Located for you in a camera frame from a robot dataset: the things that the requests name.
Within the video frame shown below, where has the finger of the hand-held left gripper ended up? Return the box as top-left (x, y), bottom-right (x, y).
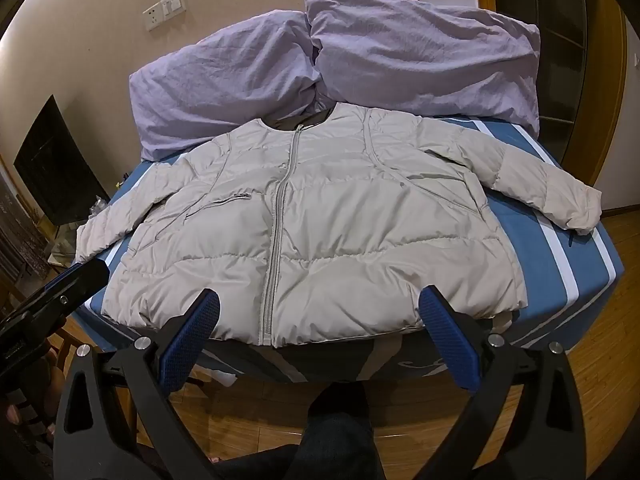
top-left (14, 259), bottom-right (110, 322)

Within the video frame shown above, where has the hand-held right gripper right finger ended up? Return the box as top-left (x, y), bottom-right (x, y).
top-left (415, 285), bottom-right (591, 480)

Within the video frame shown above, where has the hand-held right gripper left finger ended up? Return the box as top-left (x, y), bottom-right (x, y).
top-left (52, 287), bottom-right (221, 480)

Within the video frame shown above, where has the beige puffer jacket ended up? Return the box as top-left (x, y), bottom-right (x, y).
top-left (75, 101), bottom-right (602, 347)

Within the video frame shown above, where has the black flat screen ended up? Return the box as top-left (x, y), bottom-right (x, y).
top-left (12, 94), bottom-right (111, 227)

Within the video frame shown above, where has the lavender pillow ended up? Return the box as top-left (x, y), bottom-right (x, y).
top-left (129, 10), bottom-right (321, 162)
top-left (302, 0), bottom-right (542, 140)

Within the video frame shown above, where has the dark glass door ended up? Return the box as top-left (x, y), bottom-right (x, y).
top-left (492, 0), bottom-right (590, 162)

